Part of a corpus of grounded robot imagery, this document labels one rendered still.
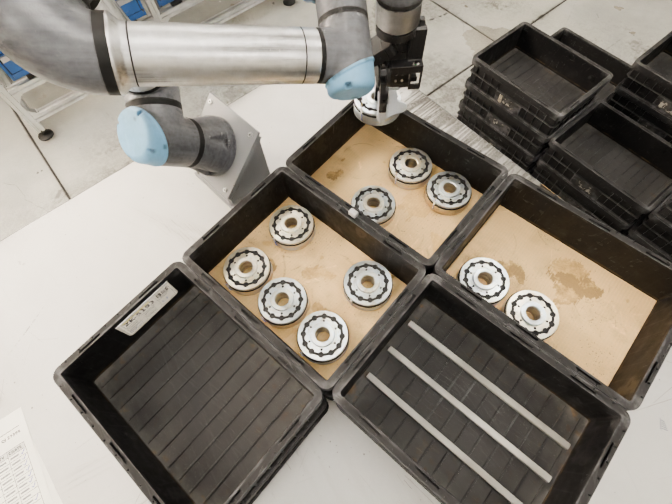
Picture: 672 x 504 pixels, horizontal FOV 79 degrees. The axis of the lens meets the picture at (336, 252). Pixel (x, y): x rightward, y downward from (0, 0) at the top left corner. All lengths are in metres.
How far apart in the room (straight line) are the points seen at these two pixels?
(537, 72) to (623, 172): 0.50
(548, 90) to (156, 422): 1.68
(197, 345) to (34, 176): 1.88
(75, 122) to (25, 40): 2.17
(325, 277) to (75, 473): 0.67
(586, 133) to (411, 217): 1.10
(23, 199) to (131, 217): 1.36
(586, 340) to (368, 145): 0.65
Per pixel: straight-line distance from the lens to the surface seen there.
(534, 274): 0.97
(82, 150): 2.60
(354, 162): 1.04
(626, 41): 3.11
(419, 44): 0.81
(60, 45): 0.59
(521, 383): 0.89
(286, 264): 0.91
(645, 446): 1.13
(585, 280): 1.01
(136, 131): 0.97
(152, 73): 0.60
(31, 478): 1.18
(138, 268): 1.18
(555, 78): 1.91
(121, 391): 0.95
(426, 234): 0.95
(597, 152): 1.88
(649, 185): 1.88
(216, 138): 1.05
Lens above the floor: 1.65
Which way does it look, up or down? 64 degrees down
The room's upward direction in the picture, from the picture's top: 6 degrees counter-clockwise
